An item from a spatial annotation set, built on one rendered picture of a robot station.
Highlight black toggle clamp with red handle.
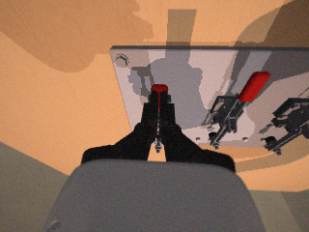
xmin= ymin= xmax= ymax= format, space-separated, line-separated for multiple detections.
xmin=209 ymin=72 xmax=270 ymax=151

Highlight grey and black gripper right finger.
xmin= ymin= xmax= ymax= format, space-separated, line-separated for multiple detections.
xmin=158 ymin=91 xmax=236 ymax=173

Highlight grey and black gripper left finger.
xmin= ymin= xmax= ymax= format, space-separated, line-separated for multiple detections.
xmin=80 ymin=91 xmax=158 ymax=164

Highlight grey toggle clamp with red handle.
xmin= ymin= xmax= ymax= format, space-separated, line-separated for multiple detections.
xmin=265 ymin=98 xmax=309 ymax=156

